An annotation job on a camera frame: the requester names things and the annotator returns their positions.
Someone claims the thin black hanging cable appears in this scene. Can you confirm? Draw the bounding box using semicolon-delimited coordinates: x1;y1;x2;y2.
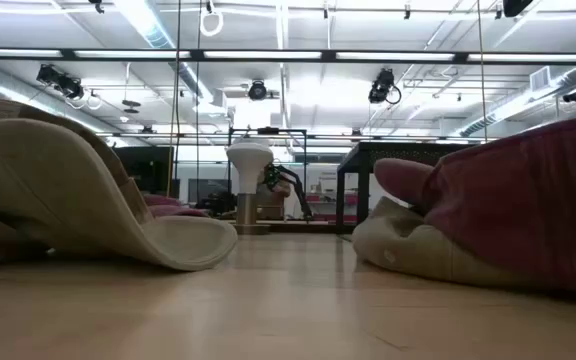
195;0;203;216

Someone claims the thin yellow hanging cable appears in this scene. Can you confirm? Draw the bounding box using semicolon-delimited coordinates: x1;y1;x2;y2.
166;0;183;199

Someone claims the white cable ring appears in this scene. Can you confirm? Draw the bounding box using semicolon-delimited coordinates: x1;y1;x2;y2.
199;9;224;38

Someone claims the black perforated metal stand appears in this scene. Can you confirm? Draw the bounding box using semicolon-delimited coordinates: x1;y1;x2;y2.
336;141;474;234

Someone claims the large black monitor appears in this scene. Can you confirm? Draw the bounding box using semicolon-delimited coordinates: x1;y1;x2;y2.
112;145;175;197

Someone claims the white mushroom lamp brass base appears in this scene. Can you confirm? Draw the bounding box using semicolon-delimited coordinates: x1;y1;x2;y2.
225;138;275;236

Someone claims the thin brown hanging cable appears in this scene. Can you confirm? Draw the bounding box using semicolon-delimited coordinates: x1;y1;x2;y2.
476;0;489;142

